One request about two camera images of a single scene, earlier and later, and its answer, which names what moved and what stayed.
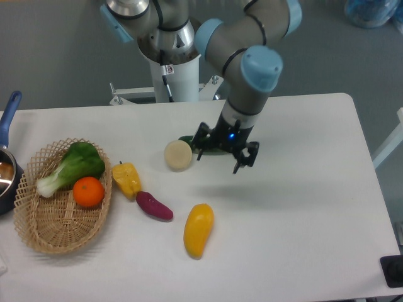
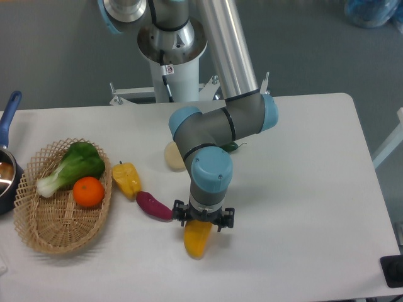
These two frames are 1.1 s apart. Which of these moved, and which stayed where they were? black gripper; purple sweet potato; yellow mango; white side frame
Moved: black gripper
Stayed: white side frame; purple sweet potato; yellow mango
